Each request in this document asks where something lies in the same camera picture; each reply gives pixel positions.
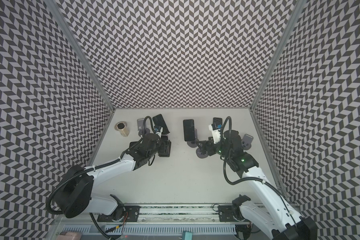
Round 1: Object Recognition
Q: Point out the purple edged phone black stand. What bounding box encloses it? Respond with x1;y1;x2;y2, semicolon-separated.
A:
158;135;172;157

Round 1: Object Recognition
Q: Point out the teal phone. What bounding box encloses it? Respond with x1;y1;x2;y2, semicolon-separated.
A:
153;114;170;135
213;118;223;128

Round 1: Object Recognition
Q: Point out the grey round stand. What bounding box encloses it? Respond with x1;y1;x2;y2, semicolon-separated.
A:
187;129;198;148
137;119;150;137
242;134;254;151
196;148;209;159

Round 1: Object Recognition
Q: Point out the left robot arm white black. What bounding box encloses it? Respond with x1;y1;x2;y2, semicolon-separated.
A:
46;133;172;219

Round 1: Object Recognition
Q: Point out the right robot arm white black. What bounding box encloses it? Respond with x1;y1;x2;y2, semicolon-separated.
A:
195;130;318;240

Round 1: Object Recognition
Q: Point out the teal phone on black stand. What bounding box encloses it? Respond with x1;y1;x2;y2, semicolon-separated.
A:
153;114;170;135

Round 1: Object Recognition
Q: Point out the spice jar with black lid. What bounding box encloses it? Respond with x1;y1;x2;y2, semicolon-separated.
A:
115;121;130;137

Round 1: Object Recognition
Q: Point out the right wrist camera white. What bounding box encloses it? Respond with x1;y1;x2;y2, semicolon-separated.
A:
209;124;222;144

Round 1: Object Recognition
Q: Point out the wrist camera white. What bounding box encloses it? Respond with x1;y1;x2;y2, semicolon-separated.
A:
154;126;163;137
209;124;222;144

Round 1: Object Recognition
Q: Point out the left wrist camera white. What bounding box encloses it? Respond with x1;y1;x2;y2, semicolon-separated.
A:
154;126;163;137

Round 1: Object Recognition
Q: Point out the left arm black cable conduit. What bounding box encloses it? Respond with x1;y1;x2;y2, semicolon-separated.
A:
45;116;157;215

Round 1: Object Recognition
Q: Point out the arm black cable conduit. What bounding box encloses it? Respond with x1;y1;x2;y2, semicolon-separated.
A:
45;116;157;215
219;116;298;226

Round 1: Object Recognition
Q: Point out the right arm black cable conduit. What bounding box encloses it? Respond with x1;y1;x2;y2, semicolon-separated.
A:
219;116;298;226

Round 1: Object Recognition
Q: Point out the metal base rail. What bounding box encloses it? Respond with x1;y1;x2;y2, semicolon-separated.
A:
59;203;258;237

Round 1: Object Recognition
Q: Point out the silver aluminium corner post right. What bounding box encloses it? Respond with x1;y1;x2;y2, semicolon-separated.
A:
250;0;307;112

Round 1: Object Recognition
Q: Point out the silver aluminium corner post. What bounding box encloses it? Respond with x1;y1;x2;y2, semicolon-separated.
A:
250;0;307;112
44;0;115;111

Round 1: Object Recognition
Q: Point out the silver aluminium corner post left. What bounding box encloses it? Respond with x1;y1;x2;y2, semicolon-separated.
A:
44;0;115;111

